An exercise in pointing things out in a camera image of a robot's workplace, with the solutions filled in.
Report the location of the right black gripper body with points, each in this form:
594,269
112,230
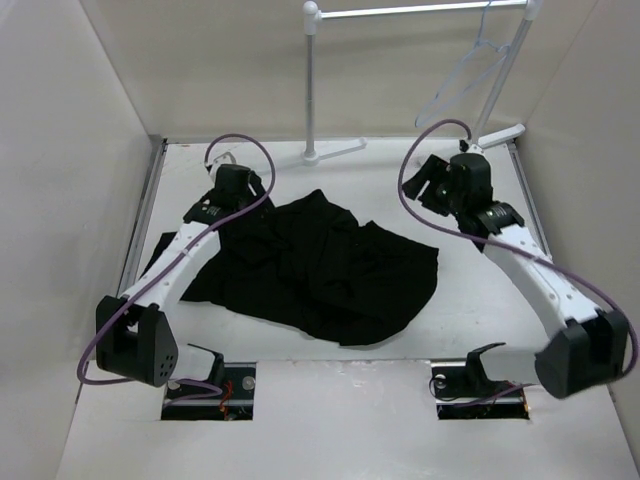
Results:
448,200

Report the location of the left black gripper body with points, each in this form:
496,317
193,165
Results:
254,193

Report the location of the black trousers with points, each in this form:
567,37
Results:
310,265

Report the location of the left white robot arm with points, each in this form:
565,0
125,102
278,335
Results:
134,339

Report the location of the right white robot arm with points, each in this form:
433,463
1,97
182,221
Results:
586,343

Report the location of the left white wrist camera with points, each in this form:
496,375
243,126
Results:
213,164

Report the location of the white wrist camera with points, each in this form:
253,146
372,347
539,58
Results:
213,164
470,148

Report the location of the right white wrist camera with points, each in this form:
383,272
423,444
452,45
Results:
470,148

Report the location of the light blue wire hanger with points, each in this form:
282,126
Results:
471,70

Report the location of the right aluminium frame rail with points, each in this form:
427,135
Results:
534,224

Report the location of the aluminium frame rail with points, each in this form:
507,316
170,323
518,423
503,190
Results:
143,213
534,224

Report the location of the left aluminium frame rail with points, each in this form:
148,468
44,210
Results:
143,213

